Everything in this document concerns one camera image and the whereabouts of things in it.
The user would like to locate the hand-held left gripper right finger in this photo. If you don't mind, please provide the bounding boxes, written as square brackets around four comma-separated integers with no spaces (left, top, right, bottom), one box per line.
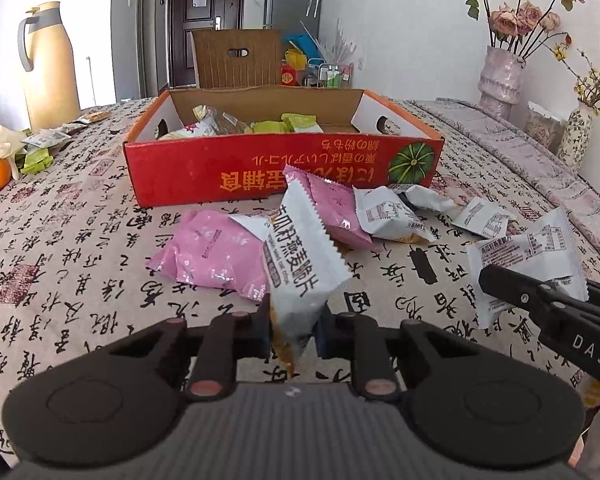
[316,305,476,402]

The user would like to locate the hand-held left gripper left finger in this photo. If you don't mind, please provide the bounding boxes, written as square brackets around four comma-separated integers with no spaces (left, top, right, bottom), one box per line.
[109,294,273,403]

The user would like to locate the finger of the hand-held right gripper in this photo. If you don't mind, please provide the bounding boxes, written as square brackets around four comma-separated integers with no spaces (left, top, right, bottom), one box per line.
[478,264,588,318]

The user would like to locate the white large-lettered snack packet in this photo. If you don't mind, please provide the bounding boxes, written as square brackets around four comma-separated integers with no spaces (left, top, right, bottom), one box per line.
[262,180,351,378]

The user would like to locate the red cardboard box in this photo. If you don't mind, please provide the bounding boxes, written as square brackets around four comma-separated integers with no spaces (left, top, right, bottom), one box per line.
[122,86,445,208]

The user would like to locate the large cracker packet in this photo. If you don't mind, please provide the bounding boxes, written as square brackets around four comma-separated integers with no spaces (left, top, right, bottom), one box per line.
[192,105,253,136]

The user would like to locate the pink patterned cloth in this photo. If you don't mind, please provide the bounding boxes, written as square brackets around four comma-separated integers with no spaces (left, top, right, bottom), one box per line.
[410,99,600,286]

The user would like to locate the glass jar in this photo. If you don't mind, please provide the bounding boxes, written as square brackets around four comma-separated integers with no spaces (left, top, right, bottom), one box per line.
[522,101,566,153]

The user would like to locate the slim floral vase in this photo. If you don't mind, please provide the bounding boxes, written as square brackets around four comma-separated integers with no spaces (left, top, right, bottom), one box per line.
[555,102,593,171]

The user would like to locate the pink textured vase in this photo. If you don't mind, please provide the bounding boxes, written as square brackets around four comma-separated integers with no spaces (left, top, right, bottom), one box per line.
[477,46,527,121]

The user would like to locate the pale snack packet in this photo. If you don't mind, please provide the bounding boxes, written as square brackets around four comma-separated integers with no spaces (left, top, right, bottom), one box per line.
[157,121,218,141]

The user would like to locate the yellow flower branches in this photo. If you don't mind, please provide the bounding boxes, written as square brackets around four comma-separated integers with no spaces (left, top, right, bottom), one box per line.
[552,27,600,111]

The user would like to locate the dried rose bouquet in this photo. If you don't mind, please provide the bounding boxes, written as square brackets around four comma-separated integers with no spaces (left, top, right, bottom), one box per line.
[455,0,587,61]

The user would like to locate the wooden chair back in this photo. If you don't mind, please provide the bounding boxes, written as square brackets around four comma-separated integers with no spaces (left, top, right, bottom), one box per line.
[190,29,283,90]

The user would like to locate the red and yellow bag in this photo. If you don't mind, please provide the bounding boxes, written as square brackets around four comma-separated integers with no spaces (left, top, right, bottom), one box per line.
[280,50,308,86]

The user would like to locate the pale feathery decoration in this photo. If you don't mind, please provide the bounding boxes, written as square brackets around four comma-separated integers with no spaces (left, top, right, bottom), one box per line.
[320,19,356,63]

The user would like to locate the dark brown door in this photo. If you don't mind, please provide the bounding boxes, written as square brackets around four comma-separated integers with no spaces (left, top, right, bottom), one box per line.
[167,0,246,88]

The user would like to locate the blue dustpan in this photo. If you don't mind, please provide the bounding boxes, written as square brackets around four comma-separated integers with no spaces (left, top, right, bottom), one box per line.
[285,35,318,56]

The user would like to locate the yellow thermos jug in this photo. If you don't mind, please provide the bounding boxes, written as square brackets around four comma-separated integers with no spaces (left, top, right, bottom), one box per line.
[17,1,83,131]

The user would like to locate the wire rack cart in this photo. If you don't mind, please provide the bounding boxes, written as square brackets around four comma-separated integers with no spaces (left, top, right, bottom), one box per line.
[305,60,353,88]

